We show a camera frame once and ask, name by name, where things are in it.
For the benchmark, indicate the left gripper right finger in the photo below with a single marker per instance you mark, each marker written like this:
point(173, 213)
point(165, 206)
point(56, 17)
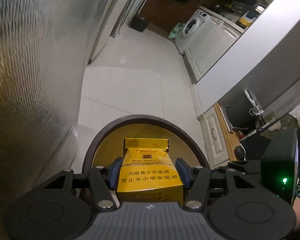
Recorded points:
point(196, 182)

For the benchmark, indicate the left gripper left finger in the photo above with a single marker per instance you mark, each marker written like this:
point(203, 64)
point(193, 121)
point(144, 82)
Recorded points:
point(103, 181)

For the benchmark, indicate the yellow cigarette carton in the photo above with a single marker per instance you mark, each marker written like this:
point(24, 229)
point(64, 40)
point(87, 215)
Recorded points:
point(147, 173)

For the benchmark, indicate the yellow brown-rimmed trash can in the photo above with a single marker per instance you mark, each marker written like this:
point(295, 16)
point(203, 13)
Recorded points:
point(109, 142)

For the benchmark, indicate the dark grey trash bin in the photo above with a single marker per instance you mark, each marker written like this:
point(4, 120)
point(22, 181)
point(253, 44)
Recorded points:
point(245, 111)

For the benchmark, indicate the white low wooden cabinet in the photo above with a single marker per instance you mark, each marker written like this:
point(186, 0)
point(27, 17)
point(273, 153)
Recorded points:
point(220, 140)

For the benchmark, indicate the white kitchen cabinets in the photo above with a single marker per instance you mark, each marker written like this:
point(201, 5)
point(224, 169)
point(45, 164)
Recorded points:
point(209, 45)

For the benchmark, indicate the green plastic bag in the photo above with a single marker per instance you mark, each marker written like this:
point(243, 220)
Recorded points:
point(176, 30)

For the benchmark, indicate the white washing machine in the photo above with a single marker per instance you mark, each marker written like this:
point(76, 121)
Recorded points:
point(191, 29)

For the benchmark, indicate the black bin by door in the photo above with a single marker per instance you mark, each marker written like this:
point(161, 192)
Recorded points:
point(138, 23)

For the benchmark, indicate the dark brown door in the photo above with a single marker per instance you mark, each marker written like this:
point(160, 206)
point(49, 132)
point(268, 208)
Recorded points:
point(166, 14)

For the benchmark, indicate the white refrigerator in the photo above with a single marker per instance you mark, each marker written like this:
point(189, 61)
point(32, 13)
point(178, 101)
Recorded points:
point(109, 19)

